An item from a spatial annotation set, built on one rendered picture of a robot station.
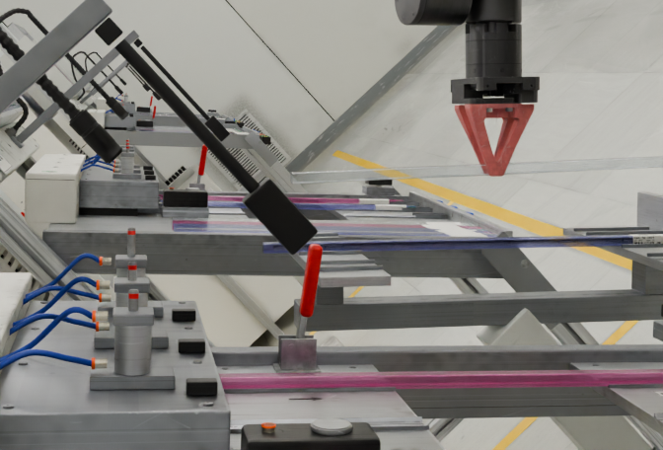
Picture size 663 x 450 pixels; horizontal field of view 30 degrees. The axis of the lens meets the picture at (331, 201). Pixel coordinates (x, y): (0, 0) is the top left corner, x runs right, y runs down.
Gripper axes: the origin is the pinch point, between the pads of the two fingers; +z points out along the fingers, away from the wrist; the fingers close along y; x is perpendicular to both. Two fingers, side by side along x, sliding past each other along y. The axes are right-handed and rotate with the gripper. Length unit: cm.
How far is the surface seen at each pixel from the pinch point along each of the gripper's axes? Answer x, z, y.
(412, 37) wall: 172, -55, -720
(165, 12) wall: 1, -72, -722
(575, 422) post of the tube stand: 12.6, 29.7, -9.6
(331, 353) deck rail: -20.3, 14.9, 17.2
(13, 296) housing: -46, 7, 28
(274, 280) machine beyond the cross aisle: 32, 70, -416
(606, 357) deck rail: 4.9, 16.4, 17.4
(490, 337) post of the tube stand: 3.0, 19.7, -10.8
